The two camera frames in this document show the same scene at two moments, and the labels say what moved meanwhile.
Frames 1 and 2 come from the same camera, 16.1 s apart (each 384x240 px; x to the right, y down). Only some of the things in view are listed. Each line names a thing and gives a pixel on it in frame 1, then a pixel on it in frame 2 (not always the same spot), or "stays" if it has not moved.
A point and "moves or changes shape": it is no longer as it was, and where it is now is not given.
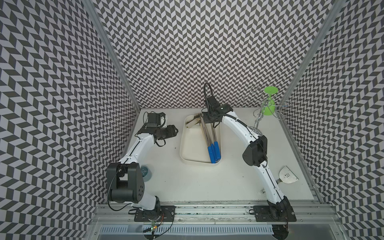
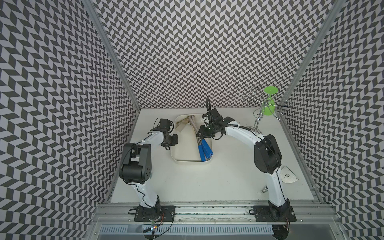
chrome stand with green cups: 268,103 stays
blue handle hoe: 211,157 to 199,145
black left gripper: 171,132 to 174,142
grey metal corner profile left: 99,21 stays
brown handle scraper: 287,176 stays
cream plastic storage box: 193,147 moves or changes shape
